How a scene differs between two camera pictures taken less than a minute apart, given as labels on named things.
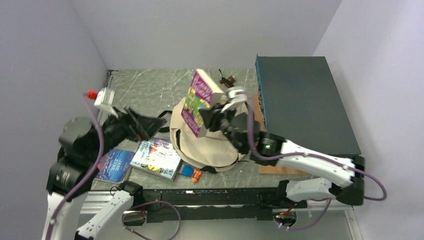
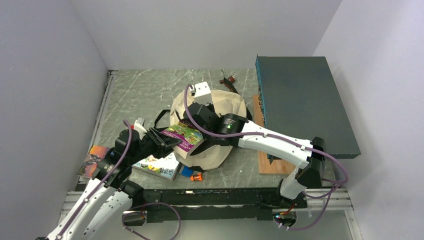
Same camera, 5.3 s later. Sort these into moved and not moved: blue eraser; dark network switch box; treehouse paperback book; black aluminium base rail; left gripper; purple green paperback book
Moved: left gripper; purple green paperback book
Not moved: treehouse paperback book; black aluminium base rail; blue eraser; dark network switch box
